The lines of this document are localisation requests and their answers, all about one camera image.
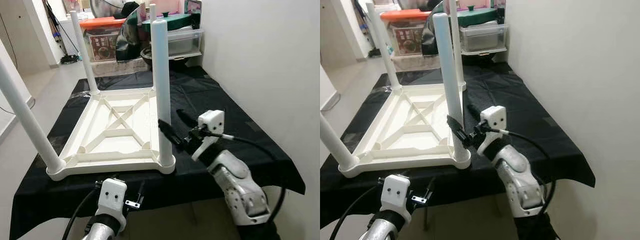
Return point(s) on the grey tape patch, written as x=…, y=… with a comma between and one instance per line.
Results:
x=550, y=121
x=250, y=125

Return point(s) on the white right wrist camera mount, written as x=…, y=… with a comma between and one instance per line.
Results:
x=492, y=120
x=210, y=122

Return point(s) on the clear plastic storage container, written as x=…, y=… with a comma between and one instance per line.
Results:
x=185, y=42
x=482, y=37

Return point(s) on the small clear tape patch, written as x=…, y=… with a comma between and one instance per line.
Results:
x=80, y=95
x=385, y=89

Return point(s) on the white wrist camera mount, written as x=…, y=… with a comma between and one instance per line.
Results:
x=210, y=122
x=112, y=195
x=492, y=120
x=395, y=192

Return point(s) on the grey metal table frame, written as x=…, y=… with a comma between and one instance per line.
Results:
x=426, y=217

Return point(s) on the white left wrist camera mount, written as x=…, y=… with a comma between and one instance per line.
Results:
x=112, y=195
x=395, y=192

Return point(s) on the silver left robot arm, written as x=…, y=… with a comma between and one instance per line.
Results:
x=382, y=229
x=102, y=231

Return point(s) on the green pot lid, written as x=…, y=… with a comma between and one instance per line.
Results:
x=480, y=15
x=175, y=21

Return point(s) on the clear box with orange lid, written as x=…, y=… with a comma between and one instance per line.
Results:
x=102, y=40
x=407, y=32

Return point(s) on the white plastic table leg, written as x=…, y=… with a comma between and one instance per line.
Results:
x=335, y=140
x=457, y=50
x=450, y=85
x=84, y=50
x=152, y=12
x=162, y=90
x=25, y=115
x=382, y=45

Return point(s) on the dark floor mop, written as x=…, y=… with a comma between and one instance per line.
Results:
x=70, y=59
x=374, y=50

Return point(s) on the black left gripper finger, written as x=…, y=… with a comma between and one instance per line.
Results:
x=430, y=186
x=141, y=190

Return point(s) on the black plastic bag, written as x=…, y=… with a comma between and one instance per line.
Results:
x=130, y=35
x=430, y=30

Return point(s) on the beige patterned bench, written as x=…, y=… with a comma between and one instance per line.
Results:
x=115, y=67
x=415, y=61

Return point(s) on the black tablecloth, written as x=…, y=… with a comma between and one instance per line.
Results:
x=540, y=145
x=250, y=150

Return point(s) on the pink plastic box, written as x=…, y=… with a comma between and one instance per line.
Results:
x=475, y=2
x=170, y=6

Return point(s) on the black round basin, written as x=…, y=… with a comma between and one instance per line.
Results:
x=147, y=57
x=480, y=57

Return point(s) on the large clear tape patch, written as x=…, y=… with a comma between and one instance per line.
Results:
x=55, y=145

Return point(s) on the cream plastic table top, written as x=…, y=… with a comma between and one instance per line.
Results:
x=415, y=127
x=115, y=130

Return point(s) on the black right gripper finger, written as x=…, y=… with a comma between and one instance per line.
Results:
x=170, y=131
x=187, y=117
x=472, y=111
x=456, y=127

